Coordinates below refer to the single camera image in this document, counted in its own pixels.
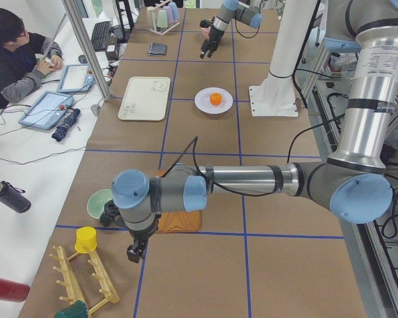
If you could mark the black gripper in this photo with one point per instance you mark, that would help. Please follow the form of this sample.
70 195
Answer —
215 34
140 238

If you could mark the orange fruit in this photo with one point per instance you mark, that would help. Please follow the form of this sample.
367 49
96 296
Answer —
215 99

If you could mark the white round plate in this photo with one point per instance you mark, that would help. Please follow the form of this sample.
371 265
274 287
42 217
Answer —
202 101

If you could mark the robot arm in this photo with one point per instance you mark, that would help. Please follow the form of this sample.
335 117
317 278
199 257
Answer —
246 12
350 183

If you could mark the cream bear tray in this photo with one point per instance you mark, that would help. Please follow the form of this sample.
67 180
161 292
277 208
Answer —
145 99

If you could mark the pink bowl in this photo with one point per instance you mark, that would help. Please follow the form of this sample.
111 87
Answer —
205 31

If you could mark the white cup rack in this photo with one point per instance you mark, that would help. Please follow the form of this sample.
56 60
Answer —
160 30

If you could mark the yellow cup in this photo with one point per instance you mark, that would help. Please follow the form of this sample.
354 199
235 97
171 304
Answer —
86 240

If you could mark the green pastel cup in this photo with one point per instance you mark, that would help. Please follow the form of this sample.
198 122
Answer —
162 20

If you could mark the folded grey cloth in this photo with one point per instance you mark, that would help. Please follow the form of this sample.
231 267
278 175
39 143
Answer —
157 49

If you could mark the purple pastel cup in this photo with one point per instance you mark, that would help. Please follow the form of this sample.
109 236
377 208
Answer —
172 13

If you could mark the wooden cutting board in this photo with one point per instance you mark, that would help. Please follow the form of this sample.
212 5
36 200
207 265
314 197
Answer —
174 219

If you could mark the wooden cup rack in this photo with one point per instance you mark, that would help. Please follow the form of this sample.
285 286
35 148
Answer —
70 282

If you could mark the green ceramic bowl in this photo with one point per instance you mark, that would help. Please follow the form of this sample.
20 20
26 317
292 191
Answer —
97 201

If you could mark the dark green cup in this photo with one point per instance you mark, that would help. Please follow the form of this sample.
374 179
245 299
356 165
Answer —
77 310

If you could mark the black small box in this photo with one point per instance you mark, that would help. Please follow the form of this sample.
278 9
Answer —
112 52

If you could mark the black keyboard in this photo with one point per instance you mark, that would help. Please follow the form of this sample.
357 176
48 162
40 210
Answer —
100 35

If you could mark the computer mouse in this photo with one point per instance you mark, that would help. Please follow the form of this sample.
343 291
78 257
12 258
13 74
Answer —
82 59

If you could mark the far teach pendant tablet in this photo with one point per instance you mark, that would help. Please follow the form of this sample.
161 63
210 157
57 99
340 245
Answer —
76 78

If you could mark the teach pendant tablet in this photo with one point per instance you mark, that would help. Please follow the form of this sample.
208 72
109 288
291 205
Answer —
46 112
76 78

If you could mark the black thermos bottle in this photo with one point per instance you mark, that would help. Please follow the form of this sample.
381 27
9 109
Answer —
13 198

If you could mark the red bottle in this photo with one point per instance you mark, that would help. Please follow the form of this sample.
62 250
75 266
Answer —
13 291

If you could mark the folded blue umbrella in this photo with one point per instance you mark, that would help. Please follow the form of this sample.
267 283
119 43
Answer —
62 130

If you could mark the near teach pendant tablet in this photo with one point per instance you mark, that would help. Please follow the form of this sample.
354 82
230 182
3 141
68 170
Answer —
46 112

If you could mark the seated person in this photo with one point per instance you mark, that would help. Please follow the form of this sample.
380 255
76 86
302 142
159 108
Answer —
25 59

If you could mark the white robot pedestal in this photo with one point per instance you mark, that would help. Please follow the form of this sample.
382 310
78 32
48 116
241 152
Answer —
275 96

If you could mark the aluminium frame post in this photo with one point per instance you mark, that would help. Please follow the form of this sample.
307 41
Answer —
84 41

